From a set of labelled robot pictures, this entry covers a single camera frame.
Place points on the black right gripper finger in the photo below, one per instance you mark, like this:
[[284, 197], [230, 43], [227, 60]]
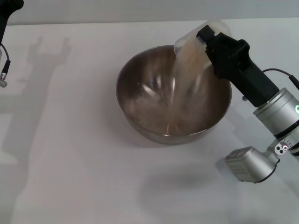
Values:
[[206, 35]]

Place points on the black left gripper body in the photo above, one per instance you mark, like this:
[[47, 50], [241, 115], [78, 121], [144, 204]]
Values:
[[7, 11]]

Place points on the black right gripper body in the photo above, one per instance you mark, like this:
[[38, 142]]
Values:
[[236, 63]]

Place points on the clear plastic measuring cup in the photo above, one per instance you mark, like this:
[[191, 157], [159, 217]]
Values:
[[217, 26]]

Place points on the white rice grains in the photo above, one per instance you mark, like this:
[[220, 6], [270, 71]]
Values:
[[184, 77]]

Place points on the stainless steel mixing bowl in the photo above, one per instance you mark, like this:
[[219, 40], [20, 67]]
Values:
[[140, 93]]

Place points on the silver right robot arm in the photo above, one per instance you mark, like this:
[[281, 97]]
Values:
[[278, 114]]

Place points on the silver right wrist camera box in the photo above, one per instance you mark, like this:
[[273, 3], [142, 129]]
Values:
[[247, 164]]

